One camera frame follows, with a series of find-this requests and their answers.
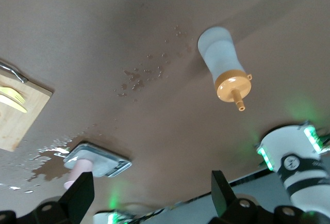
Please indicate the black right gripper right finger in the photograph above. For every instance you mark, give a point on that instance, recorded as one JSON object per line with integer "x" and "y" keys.
{"x": 227, "y": 203}

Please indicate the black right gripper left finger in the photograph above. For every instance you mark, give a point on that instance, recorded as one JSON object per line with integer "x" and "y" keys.
{"x": 77, "y": 198}

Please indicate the pink plastic cup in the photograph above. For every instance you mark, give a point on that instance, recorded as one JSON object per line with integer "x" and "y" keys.
{"x": 80, "y": 169}

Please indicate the translucent sauce bottle orange cap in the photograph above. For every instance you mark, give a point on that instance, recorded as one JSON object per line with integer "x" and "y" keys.
{"x": 219, "y": 53}

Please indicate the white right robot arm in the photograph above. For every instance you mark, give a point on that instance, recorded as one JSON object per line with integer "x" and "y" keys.
{"x": 283, "y": 141}

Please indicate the grey digital kitchen scale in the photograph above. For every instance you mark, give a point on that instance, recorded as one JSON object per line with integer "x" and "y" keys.
{"x": 108, "y": 162}

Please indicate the yellow plastic knife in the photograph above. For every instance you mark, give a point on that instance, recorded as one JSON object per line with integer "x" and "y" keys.
{"x": 13, "y": 104}

